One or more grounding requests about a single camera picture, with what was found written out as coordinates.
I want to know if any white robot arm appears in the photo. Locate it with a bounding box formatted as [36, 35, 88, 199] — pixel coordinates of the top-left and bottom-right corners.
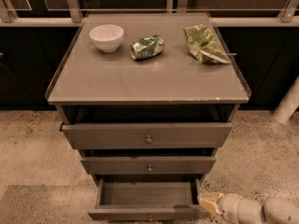
[197, 192, 299, 224]

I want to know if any white cylindrical post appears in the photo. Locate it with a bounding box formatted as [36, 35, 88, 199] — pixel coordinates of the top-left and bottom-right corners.
[273, 77, 299, 124]

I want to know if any grey top drawer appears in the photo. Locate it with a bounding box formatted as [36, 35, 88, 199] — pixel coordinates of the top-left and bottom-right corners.
[62, 122, 232, 149]

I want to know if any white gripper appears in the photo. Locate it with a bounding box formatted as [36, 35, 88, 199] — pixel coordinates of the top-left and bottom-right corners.
[197, 192, 263, 224]

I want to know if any grey bottom drawer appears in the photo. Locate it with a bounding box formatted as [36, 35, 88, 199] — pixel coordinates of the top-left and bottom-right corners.
[88, 175, 209, 221]

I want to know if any white ceramic bowl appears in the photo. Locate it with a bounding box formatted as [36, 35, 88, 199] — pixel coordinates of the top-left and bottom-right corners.
[89, 24, 124, 53]

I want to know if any metal window frame rail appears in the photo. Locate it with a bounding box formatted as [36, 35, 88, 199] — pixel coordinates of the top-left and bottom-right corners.
[0, 0, 299, 27]

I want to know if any grey drawer cabinet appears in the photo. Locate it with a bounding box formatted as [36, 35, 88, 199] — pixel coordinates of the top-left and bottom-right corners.
[45, 12, 252, 185]

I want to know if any grey middle drawer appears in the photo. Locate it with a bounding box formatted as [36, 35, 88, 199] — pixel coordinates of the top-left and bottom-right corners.
[81, 156, 216, 175]

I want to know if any grey drawer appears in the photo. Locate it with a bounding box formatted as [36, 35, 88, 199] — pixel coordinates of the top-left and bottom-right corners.
[62, 122, 232, 149]
[88, 175, 209, 221]
[81, 156, 216, 175]

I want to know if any crumpled green chip bag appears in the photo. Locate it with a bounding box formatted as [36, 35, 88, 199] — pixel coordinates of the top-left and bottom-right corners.
[183, 24, 231, 64]

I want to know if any crushed green soda can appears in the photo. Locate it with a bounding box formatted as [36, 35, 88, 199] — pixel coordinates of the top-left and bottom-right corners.
[130, 35, 164, 61]

